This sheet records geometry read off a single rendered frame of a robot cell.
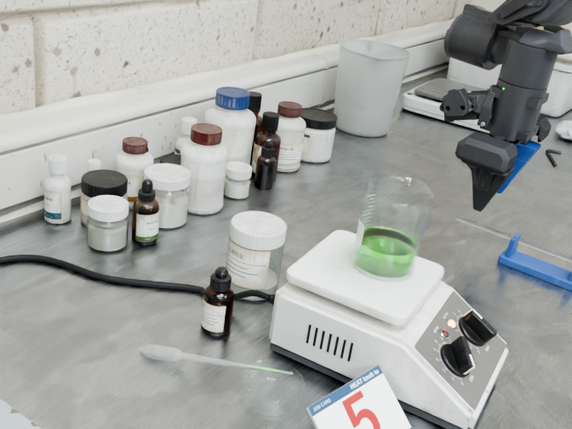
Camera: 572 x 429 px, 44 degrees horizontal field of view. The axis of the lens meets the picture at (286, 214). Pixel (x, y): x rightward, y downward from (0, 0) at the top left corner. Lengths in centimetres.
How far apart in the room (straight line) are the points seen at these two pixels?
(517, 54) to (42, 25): 55
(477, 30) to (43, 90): 53
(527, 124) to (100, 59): 54
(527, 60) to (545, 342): 31
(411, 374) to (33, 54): 57
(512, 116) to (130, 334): 49
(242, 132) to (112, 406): 48
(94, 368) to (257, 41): 74
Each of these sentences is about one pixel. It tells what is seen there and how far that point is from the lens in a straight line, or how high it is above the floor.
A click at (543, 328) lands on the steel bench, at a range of 84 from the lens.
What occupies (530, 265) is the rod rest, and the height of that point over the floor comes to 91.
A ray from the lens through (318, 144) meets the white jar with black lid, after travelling 113.
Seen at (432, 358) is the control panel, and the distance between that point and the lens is 63.
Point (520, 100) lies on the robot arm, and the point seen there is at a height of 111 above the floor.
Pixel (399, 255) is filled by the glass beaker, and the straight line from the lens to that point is 65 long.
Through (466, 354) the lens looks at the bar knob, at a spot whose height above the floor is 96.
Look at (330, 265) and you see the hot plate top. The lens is 67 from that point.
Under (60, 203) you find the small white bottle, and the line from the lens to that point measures 88.
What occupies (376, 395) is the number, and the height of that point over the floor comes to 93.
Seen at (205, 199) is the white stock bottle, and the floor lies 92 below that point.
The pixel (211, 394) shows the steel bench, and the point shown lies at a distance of 64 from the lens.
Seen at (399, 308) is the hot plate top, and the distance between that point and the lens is 63.
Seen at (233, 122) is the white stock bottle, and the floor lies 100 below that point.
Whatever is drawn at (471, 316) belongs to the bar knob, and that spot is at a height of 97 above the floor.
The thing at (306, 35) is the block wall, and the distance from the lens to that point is 137.
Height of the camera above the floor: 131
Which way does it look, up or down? 26 degrees down
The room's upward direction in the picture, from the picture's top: 8 degrees clockwise
